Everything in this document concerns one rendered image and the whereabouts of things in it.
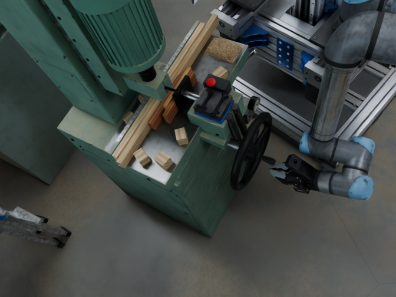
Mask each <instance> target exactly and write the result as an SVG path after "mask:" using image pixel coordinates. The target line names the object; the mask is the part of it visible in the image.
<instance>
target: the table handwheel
mask: <svg viewBox="0 0 396 297"><path fill-rule="evenodd" d="M263 122H265V123H264V128H263V130H262V132H261V134H260V135H259V137H258V138H257V140H256V141H255V143H252V142H251V141H252V139H253V137H254V135H255V133H256V132H257V130H258V128H259V127H260V125H261V124H262V123H263ZM271 129H272V116H271V114H270V113H269V112H266V111H264V112H262V113H260V114H259V115H258V116H257V117H256V118H255V119H254V120H253V121H252V123H251V125H250V126H249V128H248V129H247V131H246V133H245V135H244V136H243V138H242V141H238V140H235V139H233V138H231V139H230V140H229V142H228V144H227V146H226V147H228V148H230V149H232V150H235V151H237V153H236V156H235V159H234V162H233V166H232V171H231V174H230V185H231V188H232V189H233V190H234V191H240V190H242V189H244V188H245V187H246V185H247V184H248V183H249V182H250V180H251V178H252V177H253V175H254V174H255V172H256V170H257V168H258V166H259V164H260V162H261V159H260V157H261V155H264V153H265V150H266V147H267V145H268V141H269V137H270V133H271ZM244 158H245V159H247V162H246V167H245V170H244V174H243V177H242V179H241V181H240V182H239V175H240V170H241V167H242V163H243V160H244Z"/></svg>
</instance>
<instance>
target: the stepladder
mask: <svg viewBox="0 0 396 297"><path fill-rule="evenodd" d="M9 215H11V216H10V217H9ZM42 222H43V223H47V222H48V218H46V217H43V216H40V215H33V214H32V213H30V212H28V211H26V210H24V209H22V208H20V207H18V206H17V207H16V208H15V210H9V209H4V208H1V207H0V234H2V235H7V236H13V237H18V238H21V239H27V240H33V241H36V242H41V243H47V244H50V245H55V246H57V247H58V248H63V247H64V245H65V244H63V243H62V241H60V240H59V239H58V238H56V237H54V238H53V239H51V238H48V237H43V236H38V235H33V234H35V233H38V234H40V233H41V231H42V232H48V233H55V234H59V235H65V236H68V237H70V235H71V234H72V233H71V232H70V231H69V230H67V229H66V228H65V227H62V226H60V227H57V226H52V225H46V224H43V223H42ZM2 225H6V226H11V227H16V228H19V229H24V230H27V231H29V232H31V233H33V234H30V233H25V232H20V231H17V230H12V229H8V228H4V227H1V226H2Z"/></svg>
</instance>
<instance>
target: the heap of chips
mask: <svg viewBox="0 0 396 297"><path fill-rule="evenodd" d="M243 47H244V46H242V45H239V44H236V43H234V42H232V41H228V40H225V39H221V38H215V37H214V38H213V39H212V41H211V42H210V44H209V46H208V47H207V48H206V50H205V52H204V53H203V54H205V55H208V56H211V57H214V58H218V59H220V60H224V61H227V62H230V63H232V64H233V63H234V62H235V60H236V58H237V56H238V55H239V53H240V52H241V50H242V48H243Z"/></svg>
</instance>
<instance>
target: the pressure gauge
mask: <svg viewBox="0 0 396 297"><path fill-rule="evenodd" d="M257 104H258V105H257ZM259 104H260V97H256V96H254V95H253V96H252V97H251V98H250V100H249V103H248V106H247V108H248V110H250V111H253V112H255V111H256V110H257V109H258V107H259Z"/></svg>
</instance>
